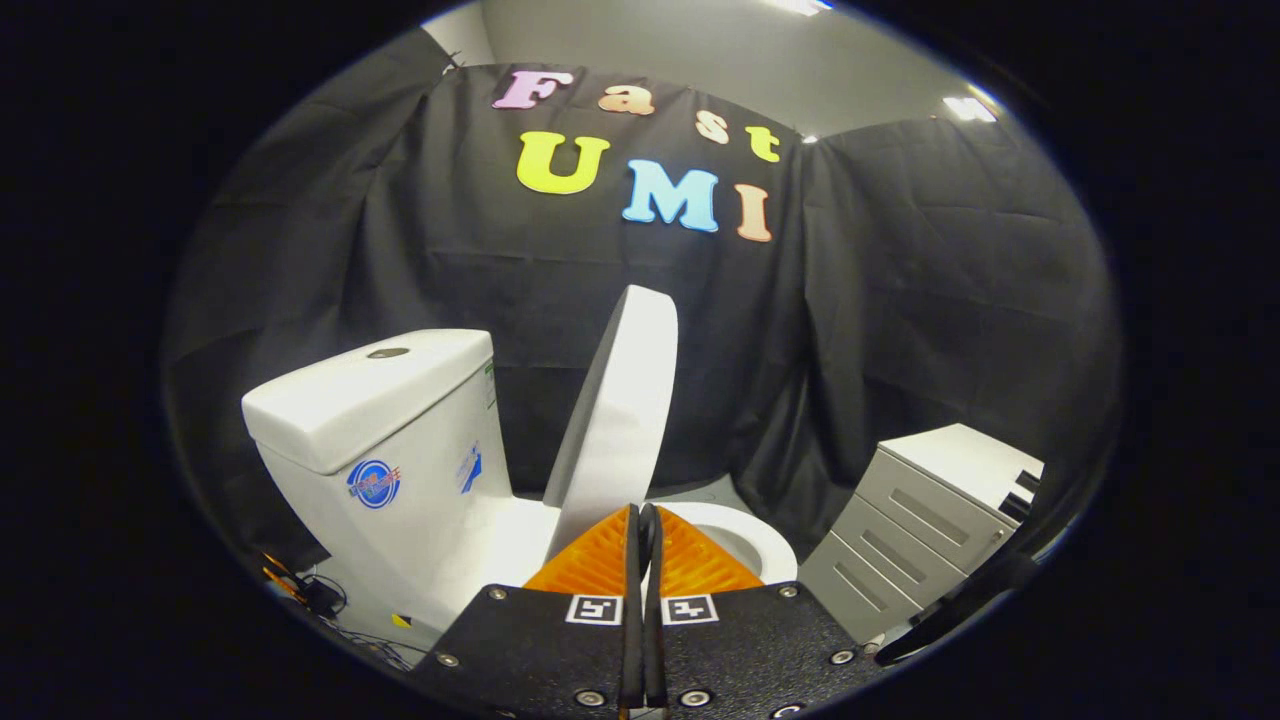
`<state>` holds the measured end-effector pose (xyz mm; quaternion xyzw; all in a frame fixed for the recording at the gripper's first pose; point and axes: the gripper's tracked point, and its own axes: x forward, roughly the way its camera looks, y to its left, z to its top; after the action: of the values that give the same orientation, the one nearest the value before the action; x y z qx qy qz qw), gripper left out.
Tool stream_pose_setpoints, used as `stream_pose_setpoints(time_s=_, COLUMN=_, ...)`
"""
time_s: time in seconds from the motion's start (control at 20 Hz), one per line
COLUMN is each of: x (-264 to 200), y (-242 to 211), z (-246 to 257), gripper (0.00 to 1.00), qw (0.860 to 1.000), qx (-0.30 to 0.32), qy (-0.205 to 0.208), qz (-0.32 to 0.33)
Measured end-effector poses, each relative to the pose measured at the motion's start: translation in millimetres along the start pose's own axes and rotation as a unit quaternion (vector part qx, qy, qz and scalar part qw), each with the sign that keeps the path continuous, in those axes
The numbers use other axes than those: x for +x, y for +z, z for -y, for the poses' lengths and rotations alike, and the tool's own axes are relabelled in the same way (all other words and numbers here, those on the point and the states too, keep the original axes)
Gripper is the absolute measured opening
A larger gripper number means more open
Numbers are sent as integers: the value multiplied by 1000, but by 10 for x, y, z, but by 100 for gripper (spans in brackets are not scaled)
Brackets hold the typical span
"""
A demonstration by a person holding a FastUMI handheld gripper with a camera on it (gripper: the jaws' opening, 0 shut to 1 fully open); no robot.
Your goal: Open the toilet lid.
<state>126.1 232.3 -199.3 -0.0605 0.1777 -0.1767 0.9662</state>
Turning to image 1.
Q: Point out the white toilet lid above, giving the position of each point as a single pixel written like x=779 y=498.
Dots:
x=620 y=420

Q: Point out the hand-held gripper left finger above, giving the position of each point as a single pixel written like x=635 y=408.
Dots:
x=540 y=650

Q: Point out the small ceiling light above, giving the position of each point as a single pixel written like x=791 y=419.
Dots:
x=970 y=108

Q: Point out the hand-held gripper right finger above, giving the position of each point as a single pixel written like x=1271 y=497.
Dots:
x=750 y=650

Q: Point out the white ceramic toilet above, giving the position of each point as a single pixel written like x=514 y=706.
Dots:
x=400 y=430

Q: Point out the grey drawer cabinet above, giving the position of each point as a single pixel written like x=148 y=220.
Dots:
x=930 y=520

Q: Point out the white toilet seat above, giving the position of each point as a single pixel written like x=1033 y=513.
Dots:
x=770 y=540

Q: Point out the large round ceiling light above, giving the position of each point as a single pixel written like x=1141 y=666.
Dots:
x=800 y=5

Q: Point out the black backdrop cloth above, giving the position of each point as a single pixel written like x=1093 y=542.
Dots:
x=560 y=280

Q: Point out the chrome flush button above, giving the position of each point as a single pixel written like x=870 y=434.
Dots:
x=388 y=352

